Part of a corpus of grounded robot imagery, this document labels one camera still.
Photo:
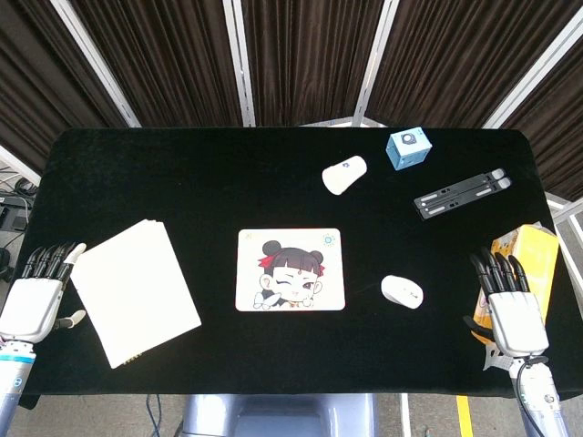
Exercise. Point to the yellow tissue pack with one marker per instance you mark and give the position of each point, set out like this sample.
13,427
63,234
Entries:
539,255

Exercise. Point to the black folding laptop stand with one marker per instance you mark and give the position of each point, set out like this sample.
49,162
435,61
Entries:
460,193

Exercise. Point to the small white computer mouse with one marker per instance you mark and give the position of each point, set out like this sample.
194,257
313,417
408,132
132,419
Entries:
401,292

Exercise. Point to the cartoon girl mouse pad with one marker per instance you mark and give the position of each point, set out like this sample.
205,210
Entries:
255,255

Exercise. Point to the white paper cup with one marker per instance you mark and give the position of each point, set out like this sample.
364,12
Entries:
341,175

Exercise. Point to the white frame side rail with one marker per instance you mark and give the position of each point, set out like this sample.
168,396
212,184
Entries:
565,211
18,166

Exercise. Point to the white frame post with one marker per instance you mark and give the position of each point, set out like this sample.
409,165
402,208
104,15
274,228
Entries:
533,79
94,59
377,64
240,64

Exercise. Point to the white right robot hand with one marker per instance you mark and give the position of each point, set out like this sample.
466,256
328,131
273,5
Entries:
517,318

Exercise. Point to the grey robot torso base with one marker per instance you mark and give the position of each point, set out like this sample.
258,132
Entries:
278,416

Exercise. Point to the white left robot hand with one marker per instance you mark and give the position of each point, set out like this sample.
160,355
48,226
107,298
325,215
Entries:
29,305

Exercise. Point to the dark brown curtain panel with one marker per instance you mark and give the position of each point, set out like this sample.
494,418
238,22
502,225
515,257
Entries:
168,59
36,82
309,59
560,127
455,59

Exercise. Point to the black velvet tablecloth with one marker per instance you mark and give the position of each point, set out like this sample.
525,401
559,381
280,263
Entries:
182,182

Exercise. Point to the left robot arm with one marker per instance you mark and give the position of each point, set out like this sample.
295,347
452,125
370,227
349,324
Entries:
13,373

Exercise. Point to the blue cube box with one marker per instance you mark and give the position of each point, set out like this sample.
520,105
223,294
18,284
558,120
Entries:
407,150

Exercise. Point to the white frame base foot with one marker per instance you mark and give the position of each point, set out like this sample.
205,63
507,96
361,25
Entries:
337,122

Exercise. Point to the white paper stack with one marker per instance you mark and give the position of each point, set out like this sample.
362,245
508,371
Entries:
132,291

